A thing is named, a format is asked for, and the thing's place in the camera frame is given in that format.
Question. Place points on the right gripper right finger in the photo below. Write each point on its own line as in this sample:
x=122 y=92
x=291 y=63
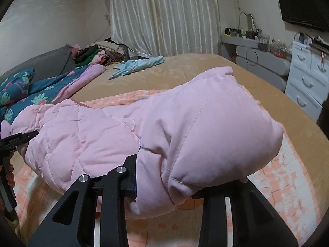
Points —
x=255 y=220

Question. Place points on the pink quilted jacket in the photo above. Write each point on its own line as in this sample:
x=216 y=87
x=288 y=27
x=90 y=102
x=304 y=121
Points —
x=154 y=138

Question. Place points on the grey headboard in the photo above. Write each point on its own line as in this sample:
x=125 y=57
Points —
x=53 y=63

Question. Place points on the person left hand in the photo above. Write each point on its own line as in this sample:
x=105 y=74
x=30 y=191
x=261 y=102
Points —
x=10 y=178

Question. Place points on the striped beige curtain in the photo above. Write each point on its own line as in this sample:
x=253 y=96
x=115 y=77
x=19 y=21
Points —
x=166 y=27

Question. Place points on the orange white checkered blanket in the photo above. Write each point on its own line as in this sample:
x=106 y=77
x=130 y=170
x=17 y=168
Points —
x=292 y=182

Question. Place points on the tan bed cover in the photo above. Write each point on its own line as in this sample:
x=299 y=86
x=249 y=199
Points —
x=231 y=82

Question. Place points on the blue floral pillow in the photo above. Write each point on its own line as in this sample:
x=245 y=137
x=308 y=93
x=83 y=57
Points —
x=15 y=87

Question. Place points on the grey vanity desk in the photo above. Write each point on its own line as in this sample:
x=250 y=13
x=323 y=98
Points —
x=245 y=53

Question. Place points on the pile of mixed clothes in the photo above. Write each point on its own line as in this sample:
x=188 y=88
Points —
x=105 y=53

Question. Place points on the black wall television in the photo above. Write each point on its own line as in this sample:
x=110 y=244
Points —
x=303 y=13

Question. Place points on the light blue garment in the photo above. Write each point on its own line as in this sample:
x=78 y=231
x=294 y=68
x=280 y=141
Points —
x=132 y=66

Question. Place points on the blue floral pink duvet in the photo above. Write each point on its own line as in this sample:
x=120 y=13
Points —
x=53 y=90

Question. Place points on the white drawer chest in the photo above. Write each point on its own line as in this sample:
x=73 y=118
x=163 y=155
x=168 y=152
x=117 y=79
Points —
x=307 y=83

